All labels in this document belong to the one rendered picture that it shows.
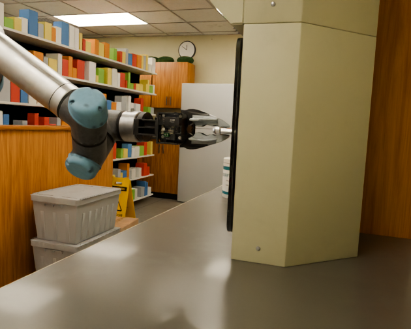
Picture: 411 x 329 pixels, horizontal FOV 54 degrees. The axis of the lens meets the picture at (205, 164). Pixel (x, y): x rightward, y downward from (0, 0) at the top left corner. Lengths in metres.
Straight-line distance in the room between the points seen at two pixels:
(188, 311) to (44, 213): 2.54
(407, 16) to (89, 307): 0.99
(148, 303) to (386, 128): 0.78
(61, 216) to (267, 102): 2.39
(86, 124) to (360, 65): 0.57
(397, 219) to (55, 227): 2.40
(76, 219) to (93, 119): 2.16
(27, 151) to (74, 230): 0.68
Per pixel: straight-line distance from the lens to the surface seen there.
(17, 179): 3.17
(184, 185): 6.15
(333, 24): 0.87
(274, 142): 0.80
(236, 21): 0.84
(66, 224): 3.01
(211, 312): 0.63
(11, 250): 3.23
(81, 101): 0.84
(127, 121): 0.97
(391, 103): 1.17
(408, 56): 1.18
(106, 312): 0.63
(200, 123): 0.94
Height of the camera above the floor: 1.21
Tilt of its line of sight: 6 degrees down
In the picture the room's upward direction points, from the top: 3 degrees clockwise
